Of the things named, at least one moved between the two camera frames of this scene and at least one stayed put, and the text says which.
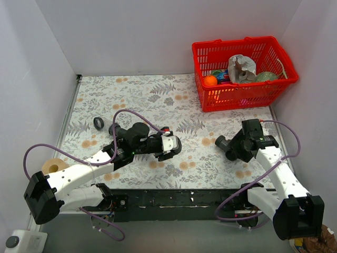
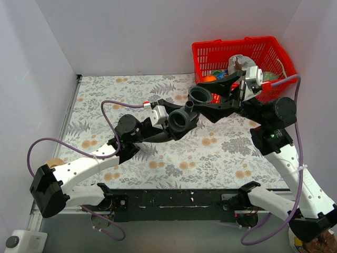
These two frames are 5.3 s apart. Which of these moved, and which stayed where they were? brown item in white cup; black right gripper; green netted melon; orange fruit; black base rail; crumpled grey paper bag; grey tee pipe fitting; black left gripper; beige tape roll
Moved: grey tee pipe fitting; black left gripper; black right gripper
Stayed: beige tape roll; green netted melon; black base rail; orange fruit; brown item in white cup; crumpled grey paper bag
